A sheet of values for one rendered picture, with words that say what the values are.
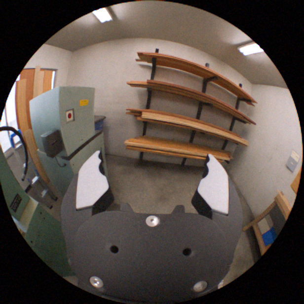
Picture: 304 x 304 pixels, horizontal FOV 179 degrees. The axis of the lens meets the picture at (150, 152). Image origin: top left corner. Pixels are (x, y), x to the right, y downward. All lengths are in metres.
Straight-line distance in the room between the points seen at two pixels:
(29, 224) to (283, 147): 3.20
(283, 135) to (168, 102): 2.51
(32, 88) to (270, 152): 4.53
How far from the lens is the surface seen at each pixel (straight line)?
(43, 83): 2.41
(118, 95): 2.00
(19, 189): 0.84
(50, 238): 0.97
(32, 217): 0.81
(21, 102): 2.12
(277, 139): 2.56
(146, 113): 1.43
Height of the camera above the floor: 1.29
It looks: 30 degrees down
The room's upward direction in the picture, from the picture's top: 9 degrees clockwise
